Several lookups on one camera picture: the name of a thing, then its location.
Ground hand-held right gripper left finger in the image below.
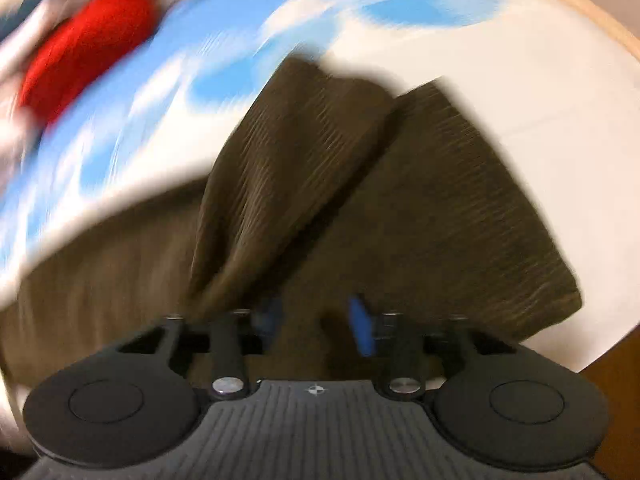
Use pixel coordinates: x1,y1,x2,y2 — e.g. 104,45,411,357
117,296,286,402

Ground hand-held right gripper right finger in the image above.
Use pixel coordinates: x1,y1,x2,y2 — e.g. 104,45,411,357
347,295,523,402

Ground brown corduroy pants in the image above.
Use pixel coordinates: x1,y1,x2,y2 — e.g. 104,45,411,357
0,55,584,411

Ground red folded quilt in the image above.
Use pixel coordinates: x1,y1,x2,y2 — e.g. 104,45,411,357
17,0,162,127

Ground white folded quilt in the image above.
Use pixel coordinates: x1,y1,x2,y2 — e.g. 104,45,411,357
0,15,48,173

